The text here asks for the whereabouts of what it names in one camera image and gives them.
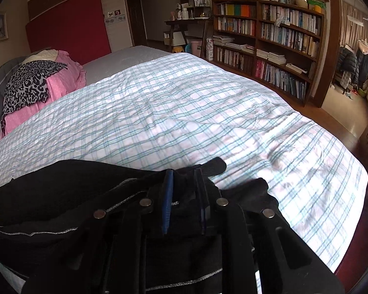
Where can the wooden bookshelf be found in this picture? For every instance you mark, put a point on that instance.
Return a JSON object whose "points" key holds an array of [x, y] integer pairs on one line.
{"points": [[257, 36]]}

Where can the green and yellow box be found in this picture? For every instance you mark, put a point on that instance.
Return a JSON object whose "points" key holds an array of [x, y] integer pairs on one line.
{"points": [[316, 6]]}

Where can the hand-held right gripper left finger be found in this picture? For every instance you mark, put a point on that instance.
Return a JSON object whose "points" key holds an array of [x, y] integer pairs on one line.
{"points": [[167, 202]]}

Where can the dark wooden door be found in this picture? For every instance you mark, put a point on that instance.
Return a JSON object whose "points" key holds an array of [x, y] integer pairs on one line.
{"points": [[136, 12]]}

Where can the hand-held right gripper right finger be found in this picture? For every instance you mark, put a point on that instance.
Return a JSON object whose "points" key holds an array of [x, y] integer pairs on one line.
{"points": [[202, 211]]}

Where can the wooden desktop shelf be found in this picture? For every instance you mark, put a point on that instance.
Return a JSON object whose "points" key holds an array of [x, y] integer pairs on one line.
{"points": [[193, 3]]}

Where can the plaid blanket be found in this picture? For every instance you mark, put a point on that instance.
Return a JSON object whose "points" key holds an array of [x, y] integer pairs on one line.
{"points": [[171, 113]]}

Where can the black down jacket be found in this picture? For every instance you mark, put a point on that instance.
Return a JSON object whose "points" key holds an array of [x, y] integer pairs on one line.
{"points": [[348, 64]]}

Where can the pink dotted pillow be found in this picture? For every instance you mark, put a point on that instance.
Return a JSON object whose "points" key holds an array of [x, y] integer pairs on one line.
{"points": [[64, 82]]}

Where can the beige curtain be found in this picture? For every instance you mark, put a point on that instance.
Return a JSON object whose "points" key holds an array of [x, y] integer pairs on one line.
{"points": [[355, 21]]}

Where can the dark wooden desk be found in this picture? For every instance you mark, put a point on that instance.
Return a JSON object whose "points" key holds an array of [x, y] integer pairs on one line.
{"points": [[187, 22]]}

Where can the leopard print cloth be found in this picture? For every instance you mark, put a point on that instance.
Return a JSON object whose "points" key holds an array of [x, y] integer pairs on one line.
{"points": [[27, 82]]}

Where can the blue basin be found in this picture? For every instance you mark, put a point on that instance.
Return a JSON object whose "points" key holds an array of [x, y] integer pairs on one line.
{"points": [[188, 48]]}

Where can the black pants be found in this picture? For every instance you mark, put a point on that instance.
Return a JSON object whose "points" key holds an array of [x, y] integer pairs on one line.
{"points": [[64, 190]]}

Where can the red bed base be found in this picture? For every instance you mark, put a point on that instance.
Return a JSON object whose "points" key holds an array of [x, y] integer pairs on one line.
{"points": [[352, 263]]}

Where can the grey bed sheet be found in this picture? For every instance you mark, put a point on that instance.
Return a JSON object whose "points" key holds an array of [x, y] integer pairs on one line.
{"points": [[119, 61]]}

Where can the wooden pillar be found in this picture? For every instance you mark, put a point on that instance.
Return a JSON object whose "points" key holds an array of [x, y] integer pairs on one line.
{"points": [[328, 36]]}

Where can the pink bucket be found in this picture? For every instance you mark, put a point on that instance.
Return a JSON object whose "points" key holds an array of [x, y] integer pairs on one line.
{"points": [[197, 46]]}

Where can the white paper bag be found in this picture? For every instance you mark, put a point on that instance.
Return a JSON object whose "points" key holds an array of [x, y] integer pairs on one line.
{"points": [[174, 38]]}

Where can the yellow stool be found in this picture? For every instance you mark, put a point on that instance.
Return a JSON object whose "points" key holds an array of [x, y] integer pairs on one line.
{"points": [[178, 49]]}

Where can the white carton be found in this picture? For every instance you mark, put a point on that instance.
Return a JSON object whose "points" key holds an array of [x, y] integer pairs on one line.
{"points": [[210, 49]]}

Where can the red headboard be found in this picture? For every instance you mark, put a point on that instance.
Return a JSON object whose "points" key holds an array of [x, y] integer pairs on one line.
{"points": [[70, 27]]}

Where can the rows of shelved books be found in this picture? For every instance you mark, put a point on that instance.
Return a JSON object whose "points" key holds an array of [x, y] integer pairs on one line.
{"points": [[294, 36]]}

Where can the hanging dark coat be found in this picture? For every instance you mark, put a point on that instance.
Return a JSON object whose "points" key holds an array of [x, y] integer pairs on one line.
{"points": [[364, 61]]}

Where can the cream pillow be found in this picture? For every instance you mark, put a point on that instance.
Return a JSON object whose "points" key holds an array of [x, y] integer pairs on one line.
{"points": [[40, 56]]}

